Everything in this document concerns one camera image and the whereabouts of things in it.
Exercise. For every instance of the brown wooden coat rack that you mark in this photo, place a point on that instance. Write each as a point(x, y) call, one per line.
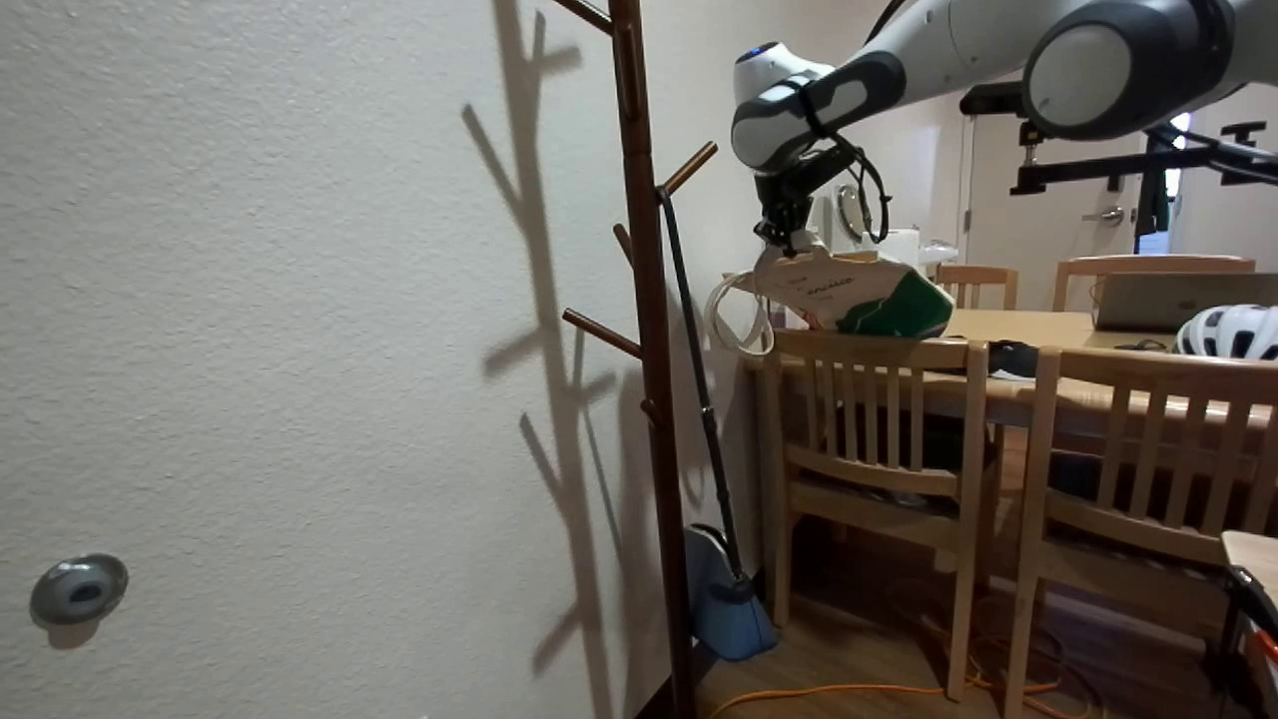
point(653, 335)

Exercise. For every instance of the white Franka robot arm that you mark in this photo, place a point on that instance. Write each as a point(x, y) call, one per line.
point(1120, 67)

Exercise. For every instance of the flat brown cardboard box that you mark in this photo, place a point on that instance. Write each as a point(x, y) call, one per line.
point(1183, 303)

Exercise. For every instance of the round metal wall doorstop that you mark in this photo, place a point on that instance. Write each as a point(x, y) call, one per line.
point(82, 590)

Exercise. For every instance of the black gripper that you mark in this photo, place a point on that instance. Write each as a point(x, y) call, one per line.
point(802, 180)

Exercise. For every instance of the cream canvas tote bag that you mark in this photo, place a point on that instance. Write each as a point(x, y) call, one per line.
point(853, 284)

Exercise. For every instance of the black stereo camera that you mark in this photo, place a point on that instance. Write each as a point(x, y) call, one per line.
point(991, 100)

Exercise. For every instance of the light wooden board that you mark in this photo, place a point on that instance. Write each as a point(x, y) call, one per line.
point(1251, 553)

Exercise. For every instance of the small black table object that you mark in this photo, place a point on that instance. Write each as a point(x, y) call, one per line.
point(1018, 356)

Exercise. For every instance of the white door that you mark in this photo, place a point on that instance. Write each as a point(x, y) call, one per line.
point(1039, 235)

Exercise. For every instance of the white bicycle helmet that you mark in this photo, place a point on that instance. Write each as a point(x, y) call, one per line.
point(1231, 335)

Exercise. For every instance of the light wooden dining table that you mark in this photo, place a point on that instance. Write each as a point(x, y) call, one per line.
point(1026, 324)

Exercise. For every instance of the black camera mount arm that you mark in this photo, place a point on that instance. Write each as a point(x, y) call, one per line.
point(1132, 164)

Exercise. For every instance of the black orange bar clamp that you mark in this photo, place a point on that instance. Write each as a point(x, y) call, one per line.
point(1261, 653)

